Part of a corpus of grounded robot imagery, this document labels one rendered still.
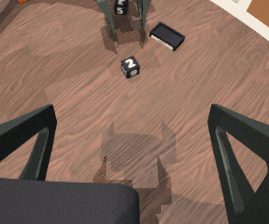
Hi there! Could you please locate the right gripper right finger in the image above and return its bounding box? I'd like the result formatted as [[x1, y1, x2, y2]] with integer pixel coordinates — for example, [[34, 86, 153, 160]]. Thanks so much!
[[207, 104, 269, 224]]

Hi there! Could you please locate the black number cube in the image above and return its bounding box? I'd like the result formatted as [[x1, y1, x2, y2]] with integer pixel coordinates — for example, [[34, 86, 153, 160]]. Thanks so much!
[[121, 56, 140, 79], [114, 0, 128, 15]]

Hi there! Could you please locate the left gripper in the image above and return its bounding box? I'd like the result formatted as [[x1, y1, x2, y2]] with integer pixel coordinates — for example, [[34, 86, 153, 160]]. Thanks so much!
[[96, 0, 151, 34]]

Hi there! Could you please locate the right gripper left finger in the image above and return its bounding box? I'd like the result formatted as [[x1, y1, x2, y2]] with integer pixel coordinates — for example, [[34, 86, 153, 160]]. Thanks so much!
[[0, 104, 57, 181]]

